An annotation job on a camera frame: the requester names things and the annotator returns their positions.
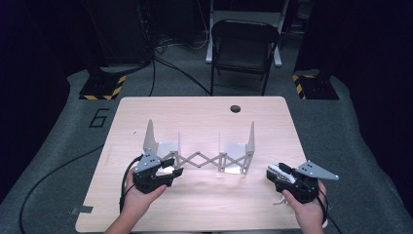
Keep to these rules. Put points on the person's right hand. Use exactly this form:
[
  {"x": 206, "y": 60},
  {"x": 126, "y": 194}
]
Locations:
[{"x": 308, "y": 214}]

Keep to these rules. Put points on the black folding chair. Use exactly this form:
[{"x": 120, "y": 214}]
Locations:
[{"x": 242, "y": 53}]

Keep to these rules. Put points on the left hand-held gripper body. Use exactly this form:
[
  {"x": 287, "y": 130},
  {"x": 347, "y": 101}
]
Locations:
[{"x": 149, "y": 180}]

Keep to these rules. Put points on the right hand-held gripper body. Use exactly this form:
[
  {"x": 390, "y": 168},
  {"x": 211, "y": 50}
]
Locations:
[{"x": 300, "y": 190}]

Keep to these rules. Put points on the black yellow striped stand base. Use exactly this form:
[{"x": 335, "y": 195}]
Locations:
[
  {"x": 316, "y": 87},
  {"x": 100, "y": 87}
]

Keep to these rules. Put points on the black round table grommet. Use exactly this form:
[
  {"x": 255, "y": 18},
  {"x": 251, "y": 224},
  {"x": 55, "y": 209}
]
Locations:
[{"x": 235, "y": 109}]

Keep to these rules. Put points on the person's left hand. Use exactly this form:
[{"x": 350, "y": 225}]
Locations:
[{"x": 142, "y": 204}]

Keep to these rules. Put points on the white patterned dish cloth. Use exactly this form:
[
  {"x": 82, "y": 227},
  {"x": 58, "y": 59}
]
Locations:
[{"x": 282, "y": 174}]

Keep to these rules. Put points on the black equipment cabinet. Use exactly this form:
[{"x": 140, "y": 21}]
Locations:
[{"x": 120, "y": 32}]

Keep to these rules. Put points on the grey expandable metal rack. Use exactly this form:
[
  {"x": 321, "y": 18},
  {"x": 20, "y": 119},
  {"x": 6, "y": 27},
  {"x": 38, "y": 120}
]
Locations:
[{"x": 151, "y": 136}]

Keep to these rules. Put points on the grey tape strip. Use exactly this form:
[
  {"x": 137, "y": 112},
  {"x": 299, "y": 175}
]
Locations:
[{"x": 82, "y": 209}]

